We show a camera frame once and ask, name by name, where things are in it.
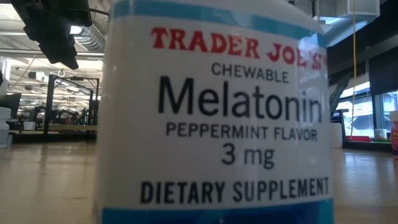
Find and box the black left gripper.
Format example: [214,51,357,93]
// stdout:
[9,0,93,70]

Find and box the white melatonin bottle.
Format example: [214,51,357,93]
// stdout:
[0,106,12,149]
[94,0,335,224]

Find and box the pink medicine bottle white cap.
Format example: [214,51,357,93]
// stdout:
[389,110,398,160]

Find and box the black computer monitor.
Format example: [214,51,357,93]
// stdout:
[0,92,22,119]

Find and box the green potted plant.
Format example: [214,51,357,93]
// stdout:
[328,72,352,118]

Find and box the white planter pot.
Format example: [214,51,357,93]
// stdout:
[329,123,343,149]

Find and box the white hanging box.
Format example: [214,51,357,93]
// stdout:
[335,0,381,18]

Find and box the red tray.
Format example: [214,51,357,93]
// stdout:
[345,135,373,143]

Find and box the silver ventilation duct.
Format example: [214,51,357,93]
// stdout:
[70,24,106,53]

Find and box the yellow cable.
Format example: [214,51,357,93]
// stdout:
[349,0,358,139]

